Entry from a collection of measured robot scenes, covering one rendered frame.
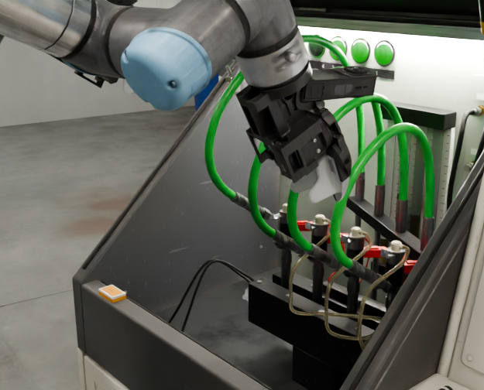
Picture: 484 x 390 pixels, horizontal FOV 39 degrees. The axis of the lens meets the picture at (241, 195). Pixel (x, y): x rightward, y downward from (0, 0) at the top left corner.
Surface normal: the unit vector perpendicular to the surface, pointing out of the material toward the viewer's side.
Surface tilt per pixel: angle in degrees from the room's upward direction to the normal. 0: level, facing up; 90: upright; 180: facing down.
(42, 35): 130
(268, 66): 113
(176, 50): 61
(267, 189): 90
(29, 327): 0
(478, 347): 76
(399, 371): 90
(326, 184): 99
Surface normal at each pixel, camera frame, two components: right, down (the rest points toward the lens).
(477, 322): -0.73, -0.03
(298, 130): -0.35, -0.71
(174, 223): 0.65, 0.23
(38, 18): 0.54, 0.59
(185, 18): 0.01, -0.54
